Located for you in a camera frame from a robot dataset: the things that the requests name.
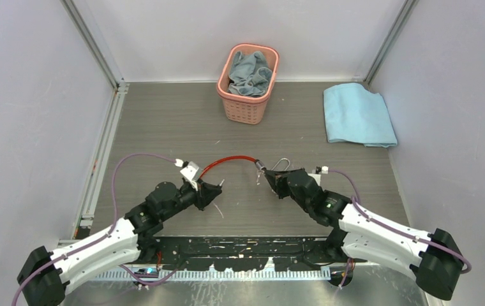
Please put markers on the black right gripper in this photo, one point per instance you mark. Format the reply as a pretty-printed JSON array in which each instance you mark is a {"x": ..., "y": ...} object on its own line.
[{"x": 278, "y": 182}]

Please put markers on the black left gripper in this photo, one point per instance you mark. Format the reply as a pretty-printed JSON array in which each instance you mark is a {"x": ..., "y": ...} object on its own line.
[{"x": 206, "y": 192}]

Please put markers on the brass padlock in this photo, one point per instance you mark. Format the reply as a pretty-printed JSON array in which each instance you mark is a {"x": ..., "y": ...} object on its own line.
[{"x": 282, "y": 164}]

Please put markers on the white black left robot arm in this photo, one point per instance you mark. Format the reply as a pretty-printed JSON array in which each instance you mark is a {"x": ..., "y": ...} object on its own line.
[{"x": 48, "y": 276}]

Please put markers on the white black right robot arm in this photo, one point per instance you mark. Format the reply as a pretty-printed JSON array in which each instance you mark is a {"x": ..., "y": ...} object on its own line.
[{"x": 432, "y": 260}]

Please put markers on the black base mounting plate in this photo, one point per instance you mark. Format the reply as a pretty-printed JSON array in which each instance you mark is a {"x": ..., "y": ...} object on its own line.
[{"x": 239, "y": 254}]

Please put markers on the pink plastic basket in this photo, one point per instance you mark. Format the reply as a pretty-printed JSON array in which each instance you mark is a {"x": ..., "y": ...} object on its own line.
[{"x": 241, "y": 108}]

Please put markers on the light blue folded towel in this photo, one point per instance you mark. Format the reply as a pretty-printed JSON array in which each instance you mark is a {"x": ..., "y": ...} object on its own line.
[{"x": 354, "y": 114}]

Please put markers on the grey cloth in basket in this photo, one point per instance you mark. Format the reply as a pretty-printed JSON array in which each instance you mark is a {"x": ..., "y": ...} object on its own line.
[{"x": 249, "y": 75}]

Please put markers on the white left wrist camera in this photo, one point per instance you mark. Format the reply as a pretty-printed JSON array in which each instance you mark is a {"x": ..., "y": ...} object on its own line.
[{"x": 190, "y": 171}]

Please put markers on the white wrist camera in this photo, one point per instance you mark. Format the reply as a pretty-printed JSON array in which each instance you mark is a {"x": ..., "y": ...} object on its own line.
[
  {"x": 190, "y": 171},
  {"x": 317, "y": 173}
]

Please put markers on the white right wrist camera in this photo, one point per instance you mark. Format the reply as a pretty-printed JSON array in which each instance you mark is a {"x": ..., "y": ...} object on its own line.
[{"x": 317, "y": 173}]

